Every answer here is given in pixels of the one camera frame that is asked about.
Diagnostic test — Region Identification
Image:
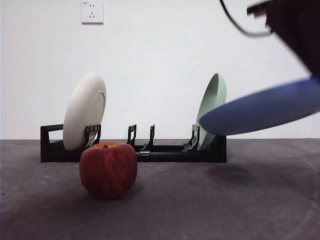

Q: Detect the white wall socket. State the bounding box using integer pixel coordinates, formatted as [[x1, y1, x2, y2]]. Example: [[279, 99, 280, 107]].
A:
[[81, 1, 105, 25]]

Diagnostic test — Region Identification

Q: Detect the blue plate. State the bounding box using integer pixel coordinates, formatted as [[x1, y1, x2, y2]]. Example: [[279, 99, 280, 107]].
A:
[[199, 76, 320, 137]]

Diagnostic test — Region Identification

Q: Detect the black plate rack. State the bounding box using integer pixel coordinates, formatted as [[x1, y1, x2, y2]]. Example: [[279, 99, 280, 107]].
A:
[[40, 123, 228, 163]]

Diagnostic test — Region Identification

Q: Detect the black cable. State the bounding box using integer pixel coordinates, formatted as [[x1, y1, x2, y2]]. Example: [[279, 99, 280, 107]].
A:
[[219, 0, 273, 38]]

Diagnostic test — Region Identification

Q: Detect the red apple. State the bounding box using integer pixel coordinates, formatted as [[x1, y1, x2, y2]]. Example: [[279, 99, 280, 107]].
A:
[[79, 141, 138, 200]]

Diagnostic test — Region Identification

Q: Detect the white plate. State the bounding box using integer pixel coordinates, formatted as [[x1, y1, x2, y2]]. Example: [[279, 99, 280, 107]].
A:
[[62, 72, 108, 152]]

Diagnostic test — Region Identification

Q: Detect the pale green plate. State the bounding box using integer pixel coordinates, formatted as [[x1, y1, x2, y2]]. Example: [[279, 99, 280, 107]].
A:
[[195, 72, 228, 152]]

